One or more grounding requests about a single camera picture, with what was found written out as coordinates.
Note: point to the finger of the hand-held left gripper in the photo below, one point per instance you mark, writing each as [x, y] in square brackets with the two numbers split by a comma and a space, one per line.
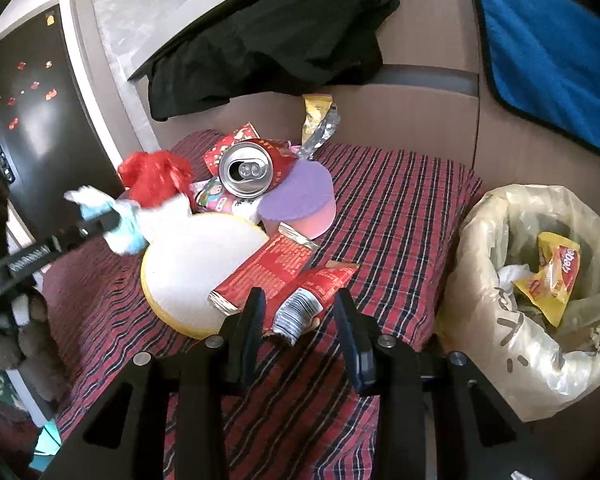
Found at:
[87, 227]

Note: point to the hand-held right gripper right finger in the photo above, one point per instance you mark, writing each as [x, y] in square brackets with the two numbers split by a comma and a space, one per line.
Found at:
[351, 342]

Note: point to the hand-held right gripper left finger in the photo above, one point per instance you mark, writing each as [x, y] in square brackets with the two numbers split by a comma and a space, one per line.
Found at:
[254, 320]

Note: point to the red wrapper with barcode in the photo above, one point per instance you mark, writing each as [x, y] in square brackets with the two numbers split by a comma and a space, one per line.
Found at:
[305, 300]

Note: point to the yellow-rimmed white round sponge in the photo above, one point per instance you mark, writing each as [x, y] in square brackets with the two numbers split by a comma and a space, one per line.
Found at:
[195, 270]

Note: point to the snack bag with pink label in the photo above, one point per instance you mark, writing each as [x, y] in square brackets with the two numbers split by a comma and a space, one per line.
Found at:
[480, 280]

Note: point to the long red snack wrapper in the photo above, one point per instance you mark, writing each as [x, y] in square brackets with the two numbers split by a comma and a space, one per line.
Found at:
[265, 270]

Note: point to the red plastic bag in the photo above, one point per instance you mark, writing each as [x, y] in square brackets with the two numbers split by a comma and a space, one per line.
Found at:
[152, 175]

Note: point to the brown plush toy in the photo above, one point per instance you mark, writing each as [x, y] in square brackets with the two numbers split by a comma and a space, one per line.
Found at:
[35, 355]

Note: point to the black refrigerator door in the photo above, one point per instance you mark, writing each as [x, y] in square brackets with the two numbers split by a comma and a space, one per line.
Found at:
[35, 120]

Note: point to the red plaid cloth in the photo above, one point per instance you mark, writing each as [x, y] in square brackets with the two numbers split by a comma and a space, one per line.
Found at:
[395, 220]

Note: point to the pink tissue packet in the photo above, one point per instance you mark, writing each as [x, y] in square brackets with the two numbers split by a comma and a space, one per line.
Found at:
[215, 195]

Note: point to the red soda can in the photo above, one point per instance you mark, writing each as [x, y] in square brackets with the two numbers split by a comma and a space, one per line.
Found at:
[245, 170]

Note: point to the red cartoon snack wrapper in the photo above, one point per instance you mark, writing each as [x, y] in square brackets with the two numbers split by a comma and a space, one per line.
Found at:
[230, 142]

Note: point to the small white tissue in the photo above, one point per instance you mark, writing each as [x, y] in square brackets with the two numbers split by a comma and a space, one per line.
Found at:
[512, 275]

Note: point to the yellow foil snack wrapper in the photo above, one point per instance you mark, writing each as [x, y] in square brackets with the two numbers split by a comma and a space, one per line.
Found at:
[314, 120]

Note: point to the white stone kitchen counter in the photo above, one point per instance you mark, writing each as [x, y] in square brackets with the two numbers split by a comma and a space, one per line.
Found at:
[115, 20]

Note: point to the yellow red snack wrapper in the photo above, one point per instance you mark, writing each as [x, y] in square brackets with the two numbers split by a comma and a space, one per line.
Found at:
[555, 275]

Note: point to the black cloth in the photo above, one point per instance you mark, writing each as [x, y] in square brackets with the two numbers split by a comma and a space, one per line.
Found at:
[280, 45]

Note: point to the blue towel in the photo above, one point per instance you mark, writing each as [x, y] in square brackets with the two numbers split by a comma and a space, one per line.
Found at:
[545, 60]

